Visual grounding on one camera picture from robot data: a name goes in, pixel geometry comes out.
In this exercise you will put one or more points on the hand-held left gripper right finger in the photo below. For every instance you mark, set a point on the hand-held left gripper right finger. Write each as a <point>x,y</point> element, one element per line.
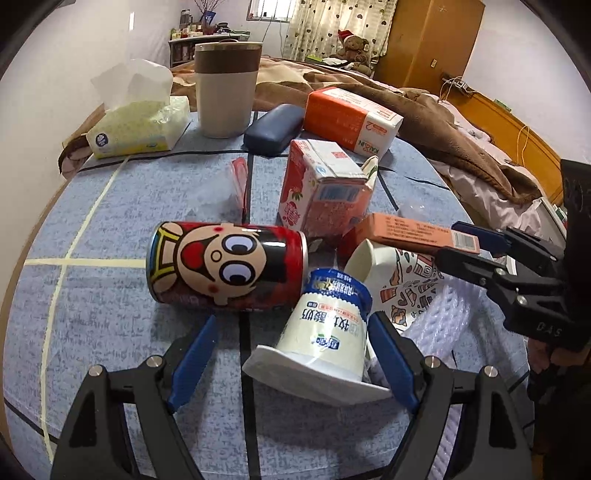
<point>392,364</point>

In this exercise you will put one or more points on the brown teddy bear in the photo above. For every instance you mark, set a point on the brown teddy bear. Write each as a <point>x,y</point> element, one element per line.
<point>353,48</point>

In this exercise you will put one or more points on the person's right hand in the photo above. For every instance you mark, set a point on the person's right hand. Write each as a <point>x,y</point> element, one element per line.
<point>561,359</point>

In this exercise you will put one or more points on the white foam net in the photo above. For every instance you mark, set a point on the white foam net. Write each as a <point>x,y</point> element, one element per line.
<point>438,314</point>

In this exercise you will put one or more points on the vase with dried branches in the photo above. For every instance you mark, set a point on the vase with dried branches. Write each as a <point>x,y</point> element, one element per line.
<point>208,14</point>

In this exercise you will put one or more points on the heart patterned curtain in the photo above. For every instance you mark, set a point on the heart patterned curtain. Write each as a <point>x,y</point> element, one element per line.
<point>323,23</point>

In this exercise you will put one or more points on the yellow tissue pack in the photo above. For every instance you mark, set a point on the yellow tissue pack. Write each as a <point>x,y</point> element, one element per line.
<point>134,129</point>

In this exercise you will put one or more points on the clear wrapper with red edge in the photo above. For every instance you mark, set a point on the clear wrapper with red edge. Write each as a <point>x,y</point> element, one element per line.
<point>240,177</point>

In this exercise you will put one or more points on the brown blanket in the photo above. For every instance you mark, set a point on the brown blanket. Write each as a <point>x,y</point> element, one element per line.
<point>415,106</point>

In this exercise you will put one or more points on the white yogurt cup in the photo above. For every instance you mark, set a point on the white yogurt cup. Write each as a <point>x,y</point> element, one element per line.
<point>323,332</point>

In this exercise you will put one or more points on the small orange cardboard box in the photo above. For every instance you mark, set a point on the small orange cardboard box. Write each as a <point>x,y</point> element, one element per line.
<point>406,233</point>

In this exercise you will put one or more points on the blue lined tablecloth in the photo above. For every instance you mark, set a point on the blue lined tablecloth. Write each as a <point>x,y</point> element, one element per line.
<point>115,207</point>

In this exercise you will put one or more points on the window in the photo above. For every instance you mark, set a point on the window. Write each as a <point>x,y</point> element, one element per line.
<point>272,9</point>

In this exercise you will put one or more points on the patterned white paper cup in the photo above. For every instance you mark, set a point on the patterned white paper cup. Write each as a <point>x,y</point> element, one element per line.
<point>374,267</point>

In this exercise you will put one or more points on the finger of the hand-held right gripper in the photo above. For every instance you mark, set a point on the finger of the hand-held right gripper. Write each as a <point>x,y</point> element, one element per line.
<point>512,242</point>
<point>503,288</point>

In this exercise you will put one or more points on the pink milk carton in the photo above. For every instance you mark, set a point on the pink milk carton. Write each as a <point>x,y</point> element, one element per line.
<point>318,198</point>

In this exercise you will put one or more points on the dark blue glasses case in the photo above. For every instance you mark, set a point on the dark blue glasses case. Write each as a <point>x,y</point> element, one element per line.
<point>272,129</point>

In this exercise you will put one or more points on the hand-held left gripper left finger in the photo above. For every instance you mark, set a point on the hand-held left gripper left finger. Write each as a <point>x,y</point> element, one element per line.
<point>194,364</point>

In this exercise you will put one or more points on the orange and white tissue pack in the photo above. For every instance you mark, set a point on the orange and white tissue pack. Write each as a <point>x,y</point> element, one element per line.
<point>337,115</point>

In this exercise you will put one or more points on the wooden headboard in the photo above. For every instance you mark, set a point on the wooden headboard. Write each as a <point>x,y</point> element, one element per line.
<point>508,124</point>

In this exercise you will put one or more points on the shelf with bottles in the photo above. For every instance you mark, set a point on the shelf with bottles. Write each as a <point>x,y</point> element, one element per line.
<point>184,46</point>

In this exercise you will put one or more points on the white green paper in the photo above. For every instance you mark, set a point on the white green paper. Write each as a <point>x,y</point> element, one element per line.
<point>371,167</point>

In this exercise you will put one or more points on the beige tumbler with brown band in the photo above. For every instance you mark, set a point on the beige tumbler with brown band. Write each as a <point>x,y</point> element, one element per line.
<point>226,101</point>

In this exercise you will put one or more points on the wooden wardrobe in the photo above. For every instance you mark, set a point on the wooden wardrobe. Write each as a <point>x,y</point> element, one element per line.
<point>429,41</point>

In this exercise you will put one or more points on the red cartoon face can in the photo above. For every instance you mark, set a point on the red cartoon face can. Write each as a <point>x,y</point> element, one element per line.
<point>221,263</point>

